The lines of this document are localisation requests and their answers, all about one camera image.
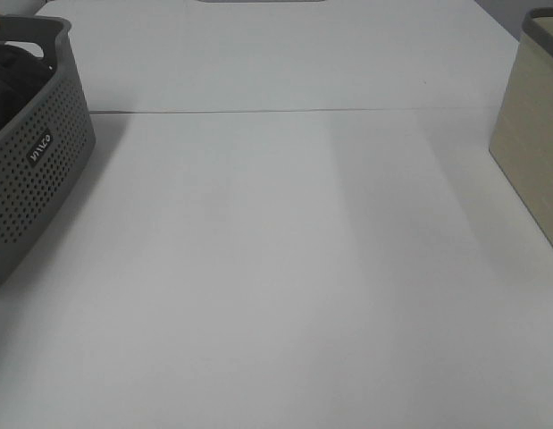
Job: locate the dark grey towel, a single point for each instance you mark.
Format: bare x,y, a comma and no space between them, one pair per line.
22,76

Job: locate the grey perforated plastic basket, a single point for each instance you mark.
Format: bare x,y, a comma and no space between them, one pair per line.
46,145

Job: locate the beige fabric storage bin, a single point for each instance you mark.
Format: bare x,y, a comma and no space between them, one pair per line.
522,139

